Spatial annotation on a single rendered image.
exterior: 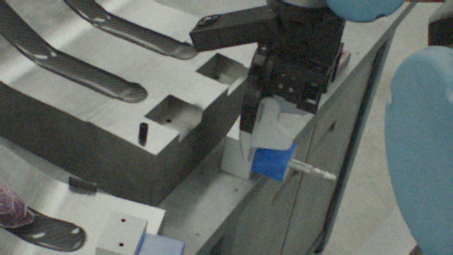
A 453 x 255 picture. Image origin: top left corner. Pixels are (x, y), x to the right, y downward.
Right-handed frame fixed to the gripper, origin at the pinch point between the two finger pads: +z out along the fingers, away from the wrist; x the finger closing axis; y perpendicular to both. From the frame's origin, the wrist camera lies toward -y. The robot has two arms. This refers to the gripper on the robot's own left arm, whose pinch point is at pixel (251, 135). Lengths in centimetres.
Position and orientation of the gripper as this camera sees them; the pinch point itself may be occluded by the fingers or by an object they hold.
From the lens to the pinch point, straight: 97.6
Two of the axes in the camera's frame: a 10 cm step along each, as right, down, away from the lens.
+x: 3.8, -5.5, 7.5
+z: -1.3, 7.7, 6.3
